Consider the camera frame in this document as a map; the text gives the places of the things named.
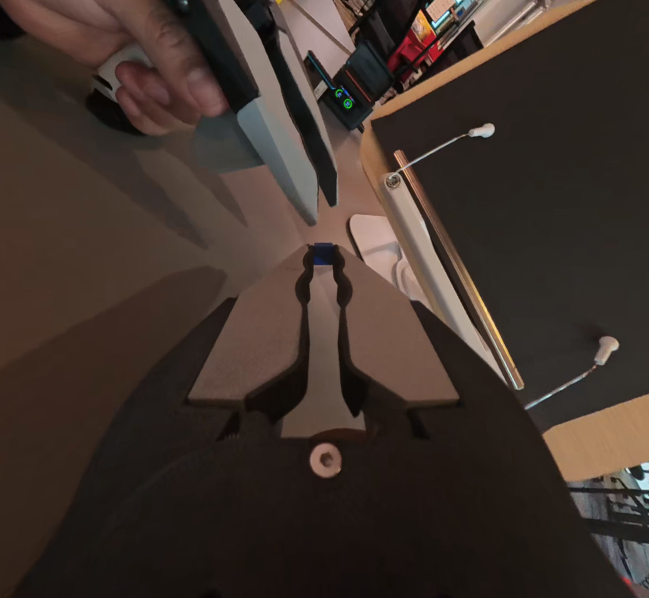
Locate dark power bank with display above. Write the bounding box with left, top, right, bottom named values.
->
left=324, top=40, right=396, bottom=133

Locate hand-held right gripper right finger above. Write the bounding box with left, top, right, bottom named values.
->
left=332, top=245, right=461, bottom=418

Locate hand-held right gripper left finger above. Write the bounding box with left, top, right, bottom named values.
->
left=188, top=244, right=311, bottom=422

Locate book stand with black board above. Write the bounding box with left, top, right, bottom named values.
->
left=349, top=0, right=649, bottom=482

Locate person's left hand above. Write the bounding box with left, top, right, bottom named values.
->
left=0, top=0, right=230, bottom=137

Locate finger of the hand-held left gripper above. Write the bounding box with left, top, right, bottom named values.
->
left=212, top=0, right=321, bottom=227
left=251, top=0, right=339, bottom=208

